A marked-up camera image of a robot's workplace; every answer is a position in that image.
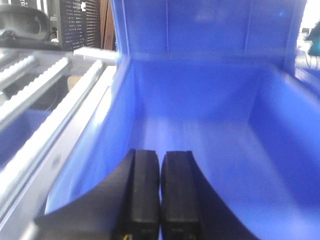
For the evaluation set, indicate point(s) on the white roller conveyor rail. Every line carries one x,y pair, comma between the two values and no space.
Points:
27,180

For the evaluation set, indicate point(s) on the black perforated box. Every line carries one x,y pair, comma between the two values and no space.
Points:
75,23

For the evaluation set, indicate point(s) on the blue bin front left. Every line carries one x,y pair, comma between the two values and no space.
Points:
215,77

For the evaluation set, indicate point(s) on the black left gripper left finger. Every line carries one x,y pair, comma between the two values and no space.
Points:
123,206

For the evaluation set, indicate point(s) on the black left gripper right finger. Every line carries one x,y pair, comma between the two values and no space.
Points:
191,209

